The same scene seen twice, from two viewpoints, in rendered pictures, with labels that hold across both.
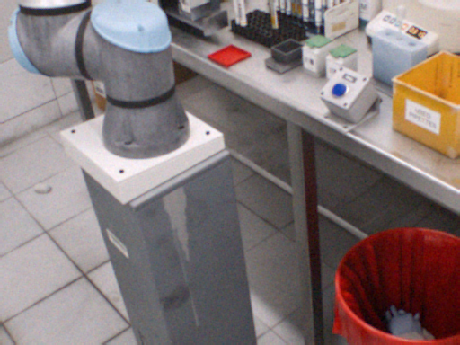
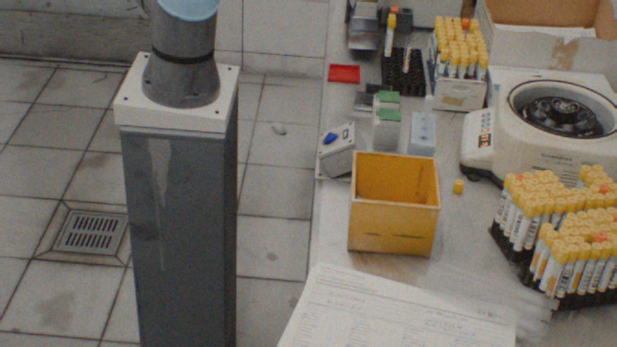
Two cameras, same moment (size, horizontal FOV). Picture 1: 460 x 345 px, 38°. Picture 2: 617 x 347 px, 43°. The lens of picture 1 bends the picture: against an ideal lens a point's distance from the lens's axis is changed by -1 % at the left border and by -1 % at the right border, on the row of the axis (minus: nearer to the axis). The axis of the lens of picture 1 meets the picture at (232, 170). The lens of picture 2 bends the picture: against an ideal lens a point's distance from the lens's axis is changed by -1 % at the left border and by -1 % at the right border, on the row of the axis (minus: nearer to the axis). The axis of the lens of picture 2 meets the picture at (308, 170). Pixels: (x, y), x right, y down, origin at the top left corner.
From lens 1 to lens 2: 0.83 m
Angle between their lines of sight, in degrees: 27
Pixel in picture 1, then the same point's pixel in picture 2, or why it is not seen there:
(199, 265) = (173, 218)
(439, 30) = (496, 148)
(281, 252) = not seen: hidden behind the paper
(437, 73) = (421, 175)
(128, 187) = (121, 113)
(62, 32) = not seen: outside the picture
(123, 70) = (156, 21)
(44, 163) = (304, 110)
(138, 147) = (150, 89)
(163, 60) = (188, 29)
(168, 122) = (179, 83)
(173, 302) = (141, 233)
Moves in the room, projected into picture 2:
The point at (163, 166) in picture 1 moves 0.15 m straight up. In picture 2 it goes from (158, 114) to (153, 40)
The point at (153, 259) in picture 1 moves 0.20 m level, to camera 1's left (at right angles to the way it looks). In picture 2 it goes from (129, 184) to (61, 146)
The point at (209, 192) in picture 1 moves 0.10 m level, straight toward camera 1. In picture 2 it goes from (196, 161) to (161, 185)
